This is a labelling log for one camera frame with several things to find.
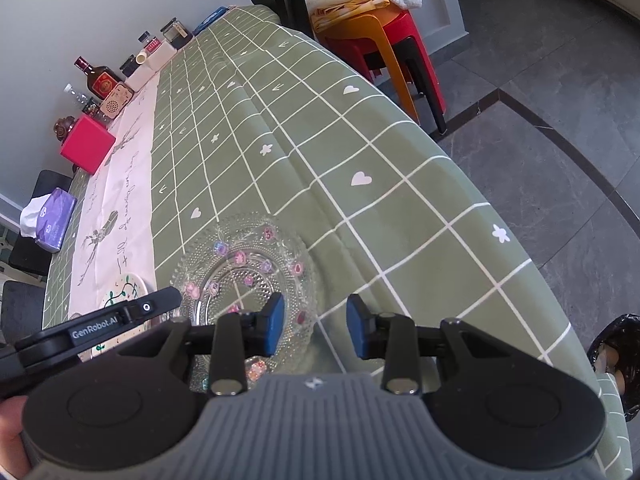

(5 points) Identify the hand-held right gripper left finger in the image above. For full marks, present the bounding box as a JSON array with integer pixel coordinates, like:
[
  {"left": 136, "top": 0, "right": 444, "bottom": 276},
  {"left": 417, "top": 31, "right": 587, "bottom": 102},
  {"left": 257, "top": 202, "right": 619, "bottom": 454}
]
[{"left": 117, "top": 292, "right": 286, "bottom": 397}]

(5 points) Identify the white box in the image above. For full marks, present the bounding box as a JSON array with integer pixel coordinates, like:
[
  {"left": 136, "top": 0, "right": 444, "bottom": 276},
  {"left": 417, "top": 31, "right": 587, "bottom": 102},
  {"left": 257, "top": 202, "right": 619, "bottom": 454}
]
[{"left": 124, "top": 40, "right": 176, "bottom": 92}]

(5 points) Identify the pink box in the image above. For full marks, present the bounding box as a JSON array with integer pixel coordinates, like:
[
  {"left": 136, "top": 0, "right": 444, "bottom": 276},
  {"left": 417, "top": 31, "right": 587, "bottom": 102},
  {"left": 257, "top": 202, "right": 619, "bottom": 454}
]
[{"left": 60, "top": 114, "right": 117, "bottom": 175}]

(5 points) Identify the brown liquor bottle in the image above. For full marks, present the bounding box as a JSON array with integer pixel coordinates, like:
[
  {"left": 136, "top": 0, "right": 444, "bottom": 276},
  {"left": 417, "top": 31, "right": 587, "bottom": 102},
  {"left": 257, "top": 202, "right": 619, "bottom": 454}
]
[{"left": 74, "top": 56, "right": 123, "bottom": 100}]

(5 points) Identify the green checked tablecloth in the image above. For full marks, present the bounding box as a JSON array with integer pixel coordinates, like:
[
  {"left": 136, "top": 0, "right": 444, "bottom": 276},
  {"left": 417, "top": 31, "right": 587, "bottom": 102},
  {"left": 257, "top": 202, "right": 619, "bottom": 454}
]
[{"left": 42, "top": 5, "right": 632, "bottom": 480}]

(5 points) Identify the perforated wooden box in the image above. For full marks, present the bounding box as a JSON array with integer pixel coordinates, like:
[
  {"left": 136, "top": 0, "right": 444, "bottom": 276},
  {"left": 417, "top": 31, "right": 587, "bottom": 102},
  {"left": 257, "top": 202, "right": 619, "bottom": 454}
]
[{"left": 100, "top": 83, "right": 136, "bottom": 120}]

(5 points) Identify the clear water bottle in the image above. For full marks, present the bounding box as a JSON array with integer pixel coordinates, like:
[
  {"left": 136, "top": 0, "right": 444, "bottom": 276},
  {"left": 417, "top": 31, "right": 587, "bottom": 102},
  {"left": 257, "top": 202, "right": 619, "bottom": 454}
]
[{"left": 62, "top": 84, "right": 108, "bottom": 123}]

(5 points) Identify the pale deer print table runner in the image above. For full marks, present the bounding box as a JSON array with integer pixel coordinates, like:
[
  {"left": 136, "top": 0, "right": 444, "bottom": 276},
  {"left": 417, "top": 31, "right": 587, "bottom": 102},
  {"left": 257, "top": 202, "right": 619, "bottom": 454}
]
[{"left": 67, "top": 67, "right": 168, "bottom": 321}]

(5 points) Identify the large flowered glass plate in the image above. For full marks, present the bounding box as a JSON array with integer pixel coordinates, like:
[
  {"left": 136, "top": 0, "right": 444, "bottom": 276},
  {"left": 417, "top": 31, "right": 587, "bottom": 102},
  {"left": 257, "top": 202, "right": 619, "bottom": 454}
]
[{"left": 171, "top": 212, "right": 320, "bottom": 396}]

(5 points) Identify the red plastic stool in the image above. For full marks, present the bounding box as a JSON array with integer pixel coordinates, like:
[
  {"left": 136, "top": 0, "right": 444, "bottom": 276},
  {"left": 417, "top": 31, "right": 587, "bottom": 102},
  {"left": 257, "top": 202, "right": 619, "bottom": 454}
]
[{"left": 332, "top": 7, "right": 446, "bottom": 116}]

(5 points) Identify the brown figurine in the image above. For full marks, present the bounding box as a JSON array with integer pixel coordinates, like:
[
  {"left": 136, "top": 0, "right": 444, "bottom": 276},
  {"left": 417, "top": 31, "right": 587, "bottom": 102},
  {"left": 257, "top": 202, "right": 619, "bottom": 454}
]
[{"left": 54, "top": 116, "right": 78, "bottom": 143}]

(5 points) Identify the person's left hand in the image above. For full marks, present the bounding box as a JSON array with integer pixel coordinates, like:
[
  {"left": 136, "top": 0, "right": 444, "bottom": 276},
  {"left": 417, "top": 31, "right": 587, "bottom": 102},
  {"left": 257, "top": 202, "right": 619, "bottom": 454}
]
[{"left": 0, "top": 395, "right": 32, "bottom": 467}]

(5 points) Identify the black plastic stool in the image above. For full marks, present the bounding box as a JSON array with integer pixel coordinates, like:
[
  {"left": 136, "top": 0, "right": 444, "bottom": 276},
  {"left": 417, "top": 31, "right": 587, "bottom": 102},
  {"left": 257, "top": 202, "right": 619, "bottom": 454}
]
[{"left": 367, "top": 37, "right": 447, "bottom": 136}]

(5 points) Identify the dark lidded jar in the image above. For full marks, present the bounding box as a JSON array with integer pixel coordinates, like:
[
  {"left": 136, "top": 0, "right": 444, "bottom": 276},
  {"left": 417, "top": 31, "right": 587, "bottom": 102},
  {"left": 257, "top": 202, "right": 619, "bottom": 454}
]
[{"left": 160, "top": 17, "right": 193, "bottom": 51}]

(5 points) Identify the yellow cloth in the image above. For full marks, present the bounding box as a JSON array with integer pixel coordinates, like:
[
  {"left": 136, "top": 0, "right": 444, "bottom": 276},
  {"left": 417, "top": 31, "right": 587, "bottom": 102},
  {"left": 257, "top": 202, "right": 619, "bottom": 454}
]
[{"left": 310, "top": 0, "right": 391, "bottom": 33}]

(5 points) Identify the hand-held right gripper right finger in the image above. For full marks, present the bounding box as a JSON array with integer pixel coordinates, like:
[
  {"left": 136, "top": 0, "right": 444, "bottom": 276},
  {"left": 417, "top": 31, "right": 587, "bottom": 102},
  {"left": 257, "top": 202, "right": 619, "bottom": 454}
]
[{"left": 346, "top": 293, "right": 506, "bottom": 396}]

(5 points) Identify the blue flat pack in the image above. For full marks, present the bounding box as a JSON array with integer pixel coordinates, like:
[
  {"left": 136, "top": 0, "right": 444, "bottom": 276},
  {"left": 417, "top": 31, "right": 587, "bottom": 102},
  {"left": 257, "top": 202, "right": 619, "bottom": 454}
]
[{"left": 192, "top": 6, "right": 228, "bottom": 36}]

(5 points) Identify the white printed ceramic plate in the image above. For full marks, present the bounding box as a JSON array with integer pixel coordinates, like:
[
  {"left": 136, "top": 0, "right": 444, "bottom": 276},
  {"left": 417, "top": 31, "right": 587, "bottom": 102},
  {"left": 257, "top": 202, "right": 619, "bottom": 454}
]
[{"left": 75, "top": 270, "right": 166, "bottom": 363}]

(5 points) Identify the purple tissue pack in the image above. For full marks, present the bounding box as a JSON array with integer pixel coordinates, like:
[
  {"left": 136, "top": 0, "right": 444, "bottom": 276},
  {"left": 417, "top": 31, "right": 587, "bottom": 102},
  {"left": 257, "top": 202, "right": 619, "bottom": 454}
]
[{"left": 19, "top": 187, "right": 78, "bottom": 253}]

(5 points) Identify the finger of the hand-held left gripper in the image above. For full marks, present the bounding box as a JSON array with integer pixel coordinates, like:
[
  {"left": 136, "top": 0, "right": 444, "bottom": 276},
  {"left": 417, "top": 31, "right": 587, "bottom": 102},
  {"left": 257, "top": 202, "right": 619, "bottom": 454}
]
[{"left": 117, "top": 286, "right": 183, "bottom": 330}]

